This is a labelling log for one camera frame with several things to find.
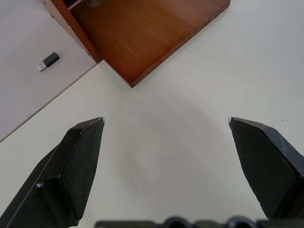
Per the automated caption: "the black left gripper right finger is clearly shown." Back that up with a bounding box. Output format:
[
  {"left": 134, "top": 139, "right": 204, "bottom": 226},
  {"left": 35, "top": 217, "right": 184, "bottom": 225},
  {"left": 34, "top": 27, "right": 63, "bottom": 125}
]
[{"left": 228, "top": 116, "right": 304, "bottom": 220}]

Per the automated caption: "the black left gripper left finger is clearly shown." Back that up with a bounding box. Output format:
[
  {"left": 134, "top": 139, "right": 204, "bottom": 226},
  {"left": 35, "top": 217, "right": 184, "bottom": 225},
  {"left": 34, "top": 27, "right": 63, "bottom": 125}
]
[{"left": 0, "top": 117, "right": 106, "bottom": 228}]

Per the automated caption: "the brown wooden shelf box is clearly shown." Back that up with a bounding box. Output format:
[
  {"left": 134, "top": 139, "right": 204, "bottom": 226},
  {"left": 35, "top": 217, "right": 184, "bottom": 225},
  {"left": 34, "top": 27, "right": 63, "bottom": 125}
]
[{"left": 38, "top": 0, "right": 231, "bottom": 89}]

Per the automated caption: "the black USB dongle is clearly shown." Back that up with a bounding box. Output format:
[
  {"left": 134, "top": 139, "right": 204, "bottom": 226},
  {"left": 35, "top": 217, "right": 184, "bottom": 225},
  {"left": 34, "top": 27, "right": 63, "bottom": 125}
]
[{"left": 36, "top": 51, "right": 60, "bottom": 73}]

